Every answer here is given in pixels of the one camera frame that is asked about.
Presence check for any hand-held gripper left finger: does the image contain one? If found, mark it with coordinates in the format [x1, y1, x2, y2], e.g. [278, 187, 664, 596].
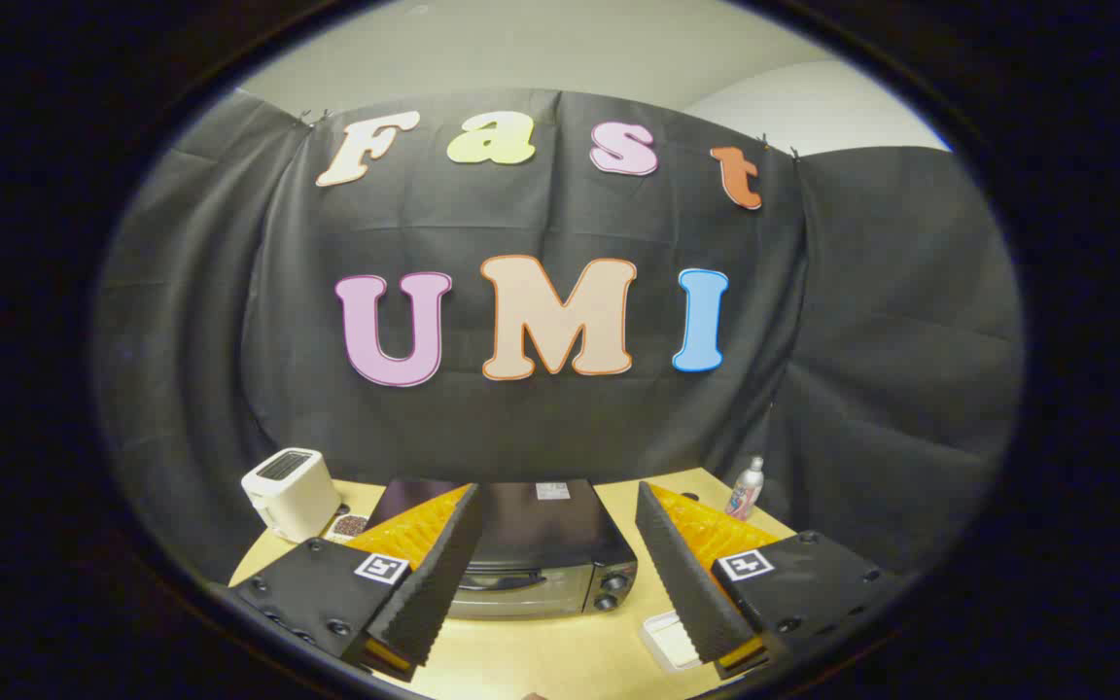
[229, 483, 483, 682]

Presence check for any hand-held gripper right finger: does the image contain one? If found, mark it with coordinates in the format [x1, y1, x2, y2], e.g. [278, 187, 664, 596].
[635, 481, 911, 680]

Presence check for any black toaster oven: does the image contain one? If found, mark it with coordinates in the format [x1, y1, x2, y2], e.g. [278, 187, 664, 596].
[366, 478, 639, 621]

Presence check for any white pop-up toaster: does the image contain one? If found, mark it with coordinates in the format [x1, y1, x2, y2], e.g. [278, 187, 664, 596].
[241, 448, 342, 543]

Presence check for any white rectangular tray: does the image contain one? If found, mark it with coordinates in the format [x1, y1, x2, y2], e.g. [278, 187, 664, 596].
[640, 611, 707, 674]

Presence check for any silver pink spray bottle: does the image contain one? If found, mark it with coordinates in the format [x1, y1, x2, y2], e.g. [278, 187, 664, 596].
[725, 456, 765, 522]

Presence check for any black backdrop cloth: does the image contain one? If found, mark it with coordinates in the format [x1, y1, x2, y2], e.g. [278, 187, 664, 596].
[93, 87, 1025, 584]

